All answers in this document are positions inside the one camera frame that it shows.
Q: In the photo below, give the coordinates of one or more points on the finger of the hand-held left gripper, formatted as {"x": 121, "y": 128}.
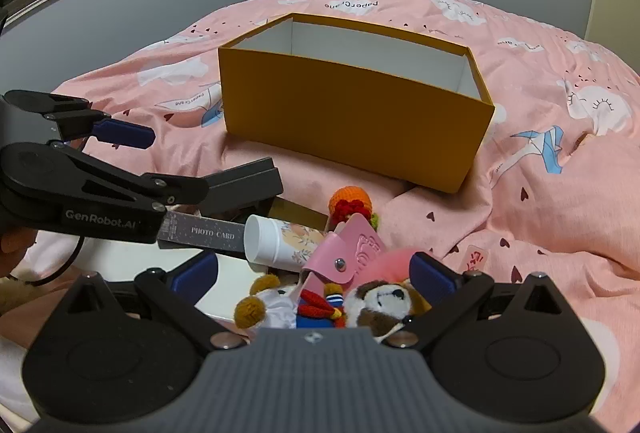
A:
{"x": 125, "y": 134}
{"x": 150, "y": 188}

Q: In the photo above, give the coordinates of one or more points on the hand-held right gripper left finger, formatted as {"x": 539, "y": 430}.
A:
{"x": 195, "y": 270}

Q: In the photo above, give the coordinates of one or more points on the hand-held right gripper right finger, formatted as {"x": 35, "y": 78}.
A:
{"x": 430, "y": 275}

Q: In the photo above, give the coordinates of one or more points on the dark grey box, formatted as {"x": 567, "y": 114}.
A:
{"x": 250, "y": 188}

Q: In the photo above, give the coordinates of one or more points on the gold box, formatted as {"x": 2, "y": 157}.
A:
{"x": 295, "y": 213}

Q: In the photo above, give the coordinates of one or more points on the orange cardboard box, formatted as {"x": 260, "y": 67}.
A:
{"x": 350, "y": 113}

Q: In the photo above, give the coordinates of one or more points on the person's left hand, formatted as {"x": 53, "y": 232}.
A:
{"x": 15, "y": 250}

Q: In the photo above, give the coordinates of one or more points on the small pink card red print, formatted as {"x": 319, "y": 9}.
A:
{"x": 474, "y": 259}

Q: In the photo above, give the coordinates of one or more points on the brown white plush dog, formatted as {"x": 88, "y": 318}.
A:
{"x": 385, "y": 303}

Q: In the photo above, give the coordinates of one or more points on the pink snap pouch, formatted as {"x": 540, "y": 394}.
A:
{"x": 360, "y": 248}

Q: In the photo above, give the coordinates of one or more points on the plush bear with red scarf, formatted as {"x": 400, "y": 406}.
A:
{"x": 280, "y": 308}

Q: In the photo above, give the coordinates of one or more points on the orange crochet toy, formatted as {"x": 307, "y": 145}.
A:
{"x": 350, "y": 199}

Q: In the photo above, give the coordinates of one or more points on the pink printed blanket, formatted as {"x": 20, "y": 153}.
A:
{"x": 550, "y": 213}

